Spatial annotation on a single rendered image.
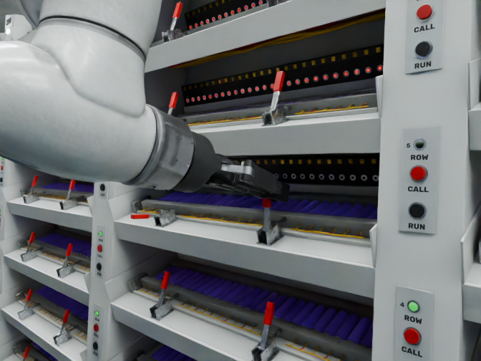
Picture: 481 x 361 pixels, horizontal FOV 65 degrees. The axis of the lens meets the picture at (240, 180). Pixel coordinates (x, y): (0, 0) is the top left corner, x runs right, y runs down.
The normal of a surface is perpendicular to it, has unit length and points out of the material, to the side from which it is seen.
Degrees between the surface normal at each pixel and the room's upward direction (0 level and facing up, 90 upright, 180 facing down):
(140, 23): 104
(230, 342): 20
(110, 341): 90
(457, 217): 90
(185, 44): 109
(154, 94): 90
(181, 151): 90
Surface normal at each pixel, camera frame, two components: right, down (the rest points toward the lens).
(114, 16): 0.62, 0.03
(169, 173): 0.52, 0.60
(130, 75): 0.90, -0.02
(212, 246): -0.63, 0.30
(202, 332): -0.18, -0.95
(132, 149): 0.84, 0.38
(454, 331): -0.65, -0.04
